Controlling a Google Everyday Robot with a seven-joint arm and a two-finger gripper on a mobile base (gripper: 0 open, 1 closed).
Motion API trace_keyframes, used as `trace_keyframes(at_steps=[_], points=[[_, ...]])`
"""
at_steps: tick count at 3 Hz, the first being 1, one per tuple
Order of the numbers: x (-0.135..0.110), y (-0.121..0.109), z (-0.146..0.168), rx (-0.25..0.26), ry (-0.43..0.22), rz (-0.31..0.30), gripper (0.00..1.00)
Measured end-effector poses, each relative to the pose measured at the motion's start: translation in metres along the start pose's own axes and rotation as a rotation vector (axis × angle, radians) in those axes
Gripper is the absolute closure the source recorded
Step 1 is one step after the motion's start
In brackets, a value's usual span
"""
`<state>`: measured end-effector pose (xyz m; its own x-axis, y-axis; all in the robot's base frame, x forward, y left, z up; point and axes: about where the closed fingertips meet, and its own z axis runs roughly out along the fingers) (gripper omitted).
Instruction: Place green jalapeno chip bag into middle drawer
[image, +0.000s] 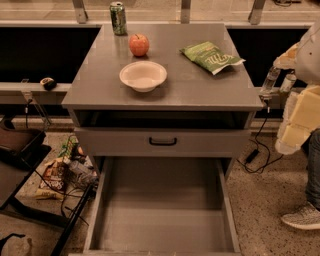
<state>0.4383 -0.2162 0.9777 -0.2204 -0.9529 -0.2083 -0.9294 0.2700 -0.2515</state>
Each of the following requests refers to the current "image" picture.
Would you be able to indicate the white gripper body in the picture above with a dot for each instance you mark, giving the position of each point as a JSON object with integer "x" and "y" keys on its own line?
{"x": 309, "y": 61}

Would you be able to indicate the green jalapeno chip bag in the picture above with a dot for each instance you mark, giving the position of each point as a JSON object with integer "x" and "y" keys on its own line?
{"x": 210, "y": 57}

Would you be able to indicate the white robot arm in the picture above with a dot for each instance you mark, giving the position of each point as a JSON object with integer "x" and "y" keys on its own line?
{"x": 304, "y": 57}

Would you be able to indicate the grey drawer cabinet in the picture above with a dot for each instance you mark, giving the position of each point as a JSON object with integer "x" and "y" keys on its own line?
{"x": 190, "y": 98}

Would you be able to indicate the open grey bottom drawer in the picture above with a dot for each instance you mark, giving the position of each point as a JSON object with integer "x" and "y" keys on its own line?
{"x": 161, "y": 207}

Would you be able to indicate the green snack bag on floor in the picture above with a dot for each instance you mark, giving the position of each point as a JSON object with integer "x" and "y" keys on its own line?
{"x": 68, "y": 147}

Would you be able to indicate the brown snack bag on floor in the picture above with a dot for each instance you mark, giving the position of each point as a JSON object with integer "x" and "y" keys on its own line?
{"x": 52, "y": 184}

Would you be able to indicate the clear bottle with dark cap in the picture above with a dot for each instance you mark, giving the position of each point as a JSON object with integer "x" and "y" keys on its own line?
{"x": 288, "y": 82}

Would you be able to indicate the clear water bottle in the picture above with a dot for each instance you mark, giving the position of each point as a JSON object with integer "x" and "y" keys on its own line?
{"x": 270, "y": 81}

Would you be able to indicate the grey sneaker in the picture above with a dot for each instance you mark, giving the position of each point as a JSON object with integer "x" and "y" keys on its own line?
{"x": 306, "y": 217}

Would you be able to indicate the white bowl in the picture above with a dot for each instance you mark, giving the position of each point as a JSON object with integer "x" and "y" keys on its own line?
{"x": 143, "y": 76}

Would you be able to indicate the red apple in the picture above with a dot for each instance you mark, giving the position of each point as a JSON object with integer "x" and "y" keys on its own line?
{"x": 138, "y": 45}

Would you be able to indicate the green soda can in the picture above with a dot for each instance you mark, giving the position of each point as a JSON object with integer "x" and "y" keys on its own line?
{"x": 118, "y": 18}

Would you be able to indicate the crumpled plastic bottle on floor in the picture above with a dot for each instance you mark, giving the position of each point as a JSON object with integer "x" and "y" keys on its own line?
{"x": 82, "y": 175}

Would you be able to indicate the black yellow tape measure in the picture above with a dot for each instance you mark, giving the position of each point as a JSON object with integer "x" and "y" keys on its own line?
{"x": 48, "y": 83}

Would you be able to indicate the closed drawer with black handle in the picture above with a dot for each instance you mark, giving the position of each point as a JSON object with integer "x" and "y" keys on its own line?
{"x": 162, "y": 142}

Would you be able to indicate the black cart frame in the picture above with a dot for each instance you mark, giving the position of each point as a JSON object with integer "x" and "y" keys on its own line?
{"x": 41, "y": 238}

